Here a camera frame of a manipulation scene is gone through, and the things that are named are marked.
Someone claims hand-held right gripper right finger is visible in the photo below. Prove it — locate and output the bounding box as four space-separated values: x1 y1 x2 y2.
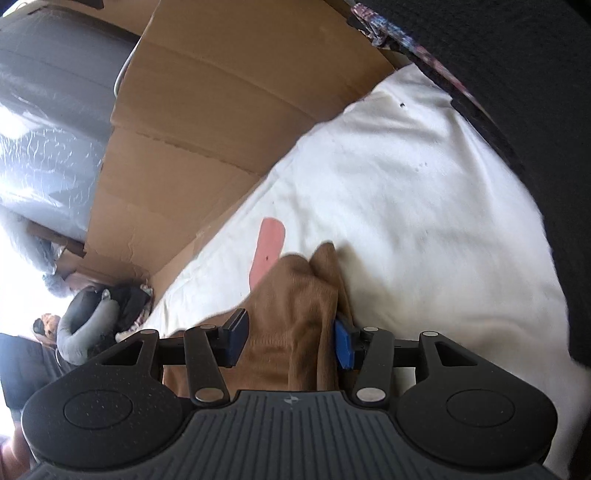
333 316 488 407

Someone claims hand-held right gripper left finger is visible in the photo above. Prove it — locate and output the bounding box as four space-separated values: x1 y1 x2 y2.
99 308 250 408

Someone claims brown printed t-shirt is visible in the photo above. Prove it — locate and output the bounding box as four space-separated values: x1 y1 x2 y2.
161 242 356 402

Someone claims white cartoon printed blanket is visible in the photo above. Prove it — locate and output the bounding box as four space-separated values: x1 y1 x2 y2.
148 62 573 480

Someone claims grey neck pillow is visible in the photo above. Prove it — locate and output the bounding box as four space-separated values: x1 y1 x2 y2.
56 288 119 366

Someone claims plush toy with cap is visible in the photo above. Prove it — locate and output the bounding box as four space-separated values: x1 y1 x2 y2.
32 314 64 345

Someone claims brown cardboard box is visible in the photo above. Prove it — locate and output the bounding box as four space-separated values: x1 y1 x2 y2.
25 219 89 283

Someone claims dark grey sweatshirt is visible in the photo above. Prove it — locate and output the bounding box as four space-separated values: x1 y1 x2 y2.
0 332 75 412

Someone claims flattened brown cardboard sheet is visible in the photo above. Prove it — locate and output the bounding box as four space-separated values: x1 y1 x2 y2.
55 0 399 301

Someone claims crumpled clear plastic wrap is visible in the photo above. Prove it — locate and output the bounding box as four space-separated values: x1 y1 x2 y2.
0 203 66 299

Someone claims grey plastic-wrapped roll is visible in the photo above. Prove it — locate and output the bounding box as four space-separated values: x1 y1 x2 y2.
0 18 141 241

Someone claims dark cloth with patterned edge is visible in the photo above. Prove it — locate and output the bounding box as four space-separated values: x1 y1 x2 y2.
351 0 591 366

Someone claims white cord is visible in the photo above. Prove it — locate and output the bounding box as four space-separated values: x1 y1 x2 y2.
113 45 140 99

